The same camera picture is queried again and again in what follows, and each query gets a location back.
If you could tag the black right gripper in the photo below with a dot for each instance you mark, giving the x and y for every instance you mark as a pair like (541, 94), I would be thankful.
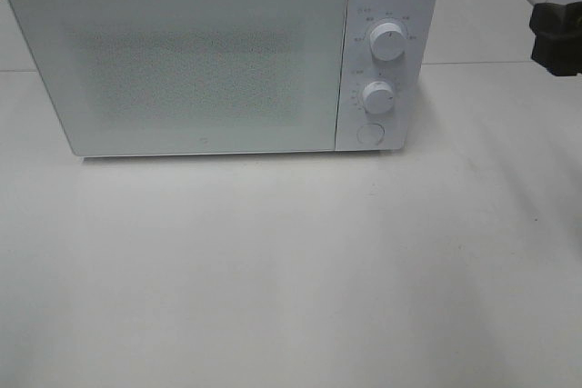
(557, 30)

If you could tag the white microwave knob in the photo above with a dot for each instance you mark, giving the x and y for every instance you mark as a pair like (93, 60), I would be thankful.
(378, 97)
(387, 40)

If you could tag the round white door button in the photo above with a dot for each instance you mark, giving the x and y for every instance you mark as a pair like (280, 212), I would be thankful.
(370, 134)

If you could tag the white microwave door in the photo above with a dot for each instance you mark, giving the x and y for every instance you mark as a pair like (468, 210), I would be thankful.
(160, 77)

